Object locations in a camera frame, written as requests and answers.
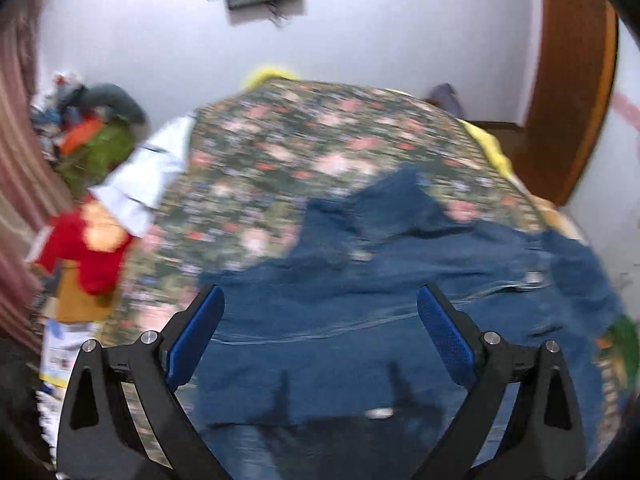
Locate red and yellow plush cloth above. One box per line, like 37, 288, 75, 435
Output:
27, 200, 136, 297

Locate floral bed blanket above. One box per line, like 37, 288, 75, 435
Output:
102, 77, 631, 480

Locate striped pink curtain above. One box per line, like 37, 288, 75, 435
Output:
0, 0, 76, 356

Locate blue denim jeans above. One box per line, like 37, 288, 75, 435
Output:
192, 165, 626, 480

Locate scattered papers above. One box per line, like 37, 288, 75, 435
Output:
37, 317, 101, 441

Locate white cloth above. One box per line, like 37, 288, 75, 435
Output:
87, 115, 196, 238

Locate green cloth cover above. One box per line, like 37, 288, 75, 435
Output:
55, 120, 138, 201

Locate grey garment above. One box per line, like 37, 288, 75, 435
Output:
75, 82, 148, 126

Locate purple bag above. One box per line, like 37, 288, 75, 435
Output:
427, 82, 463, 116

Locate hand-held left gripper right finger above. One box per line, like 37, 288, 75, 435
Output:
415, 284, 587, 480

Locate wooden wardrobe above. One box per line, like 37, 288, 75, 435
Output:
512, 0, 621, 206

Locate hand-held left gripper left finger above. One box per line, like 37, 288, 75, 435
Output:
56, 284, 236, 480

